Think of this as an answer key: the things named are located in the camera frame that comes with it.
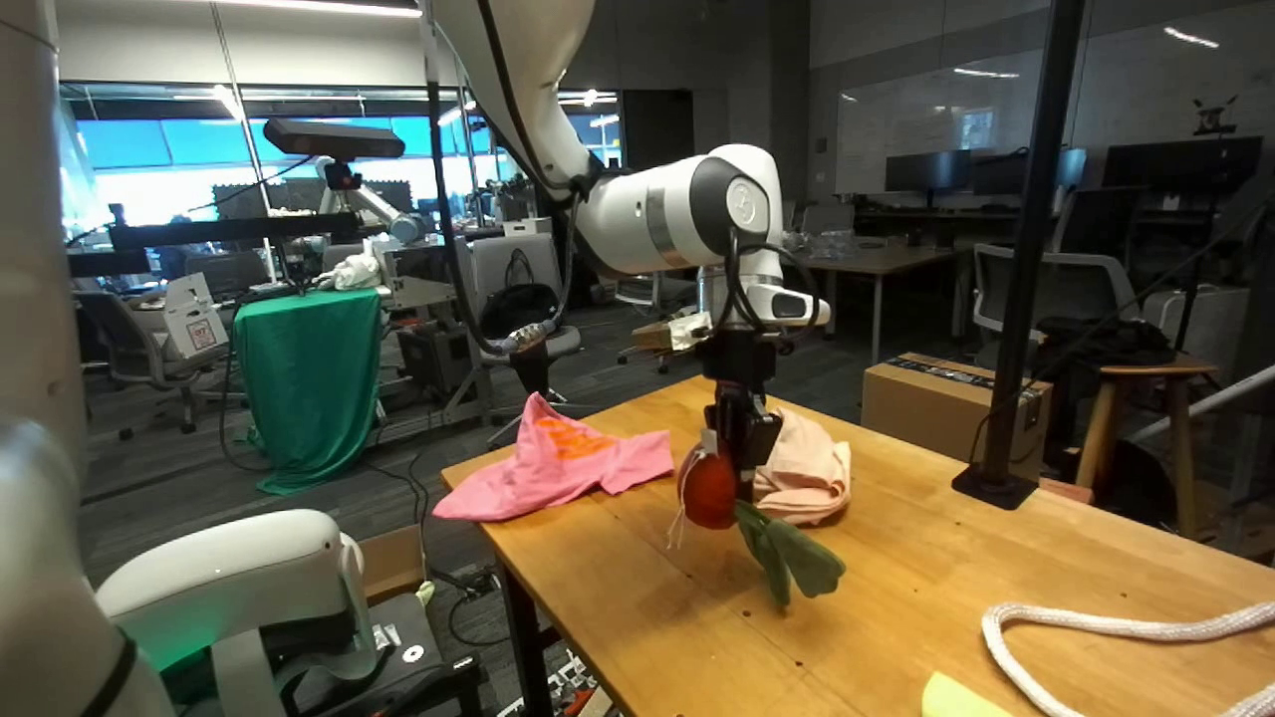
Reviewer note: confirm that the wooden table in background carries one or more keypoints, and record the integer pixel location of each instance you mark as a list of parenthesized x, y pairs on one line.
[(873, 261)]

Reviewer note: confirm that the cardboard box on floor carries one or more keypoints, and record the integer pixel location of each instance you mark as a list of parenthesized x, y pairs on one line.
[(942, 403)]

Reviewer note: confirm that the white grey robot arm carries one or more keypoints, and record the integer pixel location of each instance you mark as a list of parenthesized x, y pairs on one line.
[(710, 212)]

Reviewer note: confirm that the yellow-green cloth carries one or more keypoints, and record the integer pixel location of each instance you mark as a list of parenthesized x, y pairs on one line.
[(955, 698)]

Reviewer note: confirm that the green draped cloth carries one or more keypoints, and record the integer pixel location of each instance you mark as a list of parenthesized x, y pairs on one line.
[(311, 381)]

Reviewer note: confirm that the plush tomato with leaves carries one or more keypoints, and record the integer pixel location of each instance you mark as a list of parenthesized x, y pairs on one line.
[(785, 553)]

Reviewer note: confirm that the cream pink cloth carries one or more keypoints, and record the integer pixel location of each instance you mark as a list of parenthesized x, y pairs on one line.
[(805, 474)]

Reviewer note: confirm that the pink t-shirt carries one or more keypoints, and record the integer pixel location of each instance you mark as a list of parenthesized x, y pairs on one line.
[(550, 464)]

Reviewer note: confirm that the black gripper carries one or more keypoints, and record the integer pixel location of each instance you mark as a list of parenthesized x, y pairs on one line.
[(740, 362)]

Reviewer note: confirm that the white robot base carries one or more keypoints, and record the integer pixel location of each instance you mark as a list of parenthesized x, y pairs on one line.
[(267, 600)]

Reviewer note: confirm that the round wooden stool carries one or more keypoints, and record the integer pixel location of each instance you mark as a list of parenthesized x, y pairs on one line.
[(1137, 447)]

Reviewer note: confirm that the black vertical pole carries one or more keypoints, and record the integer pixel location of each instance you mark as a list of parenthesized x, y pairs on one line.
[(993, 474)]

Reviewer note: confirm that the black camera on mount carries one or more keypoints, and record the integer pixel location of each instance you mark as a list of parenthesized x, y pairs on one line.
[(338, 144)]

